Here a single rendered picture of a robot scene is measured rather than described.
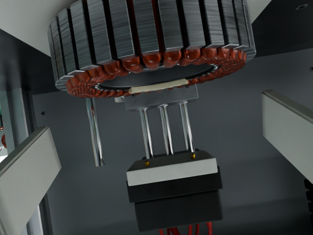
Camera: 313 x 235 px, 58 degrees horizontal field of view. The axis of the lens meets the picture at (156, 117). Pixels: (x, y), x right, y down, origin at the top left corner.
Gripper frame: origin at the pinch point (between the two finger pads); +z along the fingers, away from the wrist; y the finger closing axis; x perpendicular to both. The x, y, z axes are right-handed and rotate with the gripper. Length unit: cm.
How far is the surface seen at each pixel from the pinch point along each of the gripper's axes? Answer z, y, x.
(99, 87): 1.1, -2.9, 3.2
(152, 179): 1.2, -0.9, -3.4
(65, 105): 25.6, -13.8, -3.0
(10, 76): 14.3, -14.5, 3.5
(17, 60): 9.6, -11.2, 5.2
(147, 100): 12.5, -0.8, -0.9
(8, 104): 19.8, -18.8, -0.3
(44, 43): 3.2, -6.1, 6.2
